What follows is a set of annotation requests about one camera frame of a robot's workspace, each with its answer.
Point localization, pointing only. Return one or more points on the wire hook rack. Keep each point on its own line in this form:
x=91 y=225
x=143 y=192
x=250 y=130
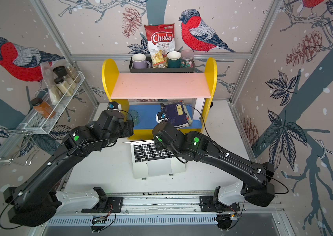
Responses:
x=17 y=147

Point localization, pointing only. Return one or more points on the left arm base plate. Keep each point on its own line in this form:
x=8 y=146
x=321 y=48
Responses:
x=113 y=204

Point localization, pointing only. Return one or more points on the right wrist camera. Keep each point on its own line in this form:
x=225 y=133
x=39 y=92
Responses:
x=160 y=116

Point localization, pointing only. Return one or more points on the silver laptop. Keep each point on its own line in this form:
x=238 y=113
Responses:
x=148 y=162

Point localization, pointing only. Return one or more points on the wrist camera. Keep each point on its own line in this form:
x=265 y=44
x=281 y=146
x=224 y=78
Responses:
x=114 y=106
x=160 y=116

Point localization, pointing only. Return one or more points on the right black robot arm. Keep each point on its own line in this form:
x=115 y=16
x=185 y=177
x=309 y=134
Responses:
x=195 y=146

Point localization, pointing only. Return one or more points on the green drinking glass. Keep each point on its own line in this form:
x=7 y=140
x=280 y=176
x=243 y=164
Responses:
x=135 y=116

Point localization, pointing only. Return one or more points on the yellow shelf unit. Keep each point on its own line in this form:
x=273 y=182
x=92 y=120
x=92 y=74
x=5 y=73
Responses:
x=123 y=87

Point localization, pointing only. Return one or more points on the orange spice jar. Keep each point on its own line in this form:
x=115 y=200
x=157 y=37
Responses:
x=43 y=108

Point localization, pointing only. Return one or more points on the dark blue book stack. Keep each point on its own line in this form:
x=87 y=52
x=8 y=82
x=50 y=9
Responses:
x=177 y=114

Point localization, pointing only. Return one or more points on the clear spice jar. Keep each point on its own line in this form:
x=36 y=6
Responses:
x=72 y=72

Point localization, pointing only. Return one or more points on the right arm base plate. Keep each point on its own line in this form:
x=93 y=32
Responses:
x=207 y=204

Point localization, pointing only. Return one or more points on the green mug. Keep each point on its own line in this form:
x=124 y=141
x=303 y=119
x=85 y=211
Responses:
x=173 y=59

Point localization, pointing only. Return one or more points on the white wire spice rack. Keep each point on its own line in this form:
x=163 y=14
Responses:
x=37 y=124

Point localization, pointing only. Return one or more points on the red chips bag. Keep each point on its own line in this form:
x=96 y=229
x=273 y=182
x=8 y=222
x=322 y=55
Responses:
x=160 y=39

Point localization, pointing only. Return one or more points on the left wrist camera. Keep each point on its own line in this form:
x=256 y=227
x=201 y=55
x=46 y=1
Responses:
x=114 y=106

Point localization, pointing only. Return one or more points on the white book upright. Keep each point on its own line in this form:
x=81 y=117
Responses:
x=198 y=104

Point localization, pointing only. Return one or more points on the purple mug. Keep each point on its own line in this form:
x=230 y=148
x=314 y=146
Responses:
x=140 y=61

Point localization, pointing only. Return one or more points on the black tray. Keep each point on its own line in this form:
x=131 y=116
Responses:
x=160 y=70

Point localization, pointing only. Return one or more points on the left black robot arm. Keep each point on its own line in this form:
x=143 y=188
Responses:
x=35 y=202

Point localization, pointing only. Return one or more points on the black lid spice jar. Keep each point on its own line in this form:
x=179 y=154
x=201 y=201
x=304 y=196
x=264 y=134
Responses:
x=62 y=74
x=65 y=88

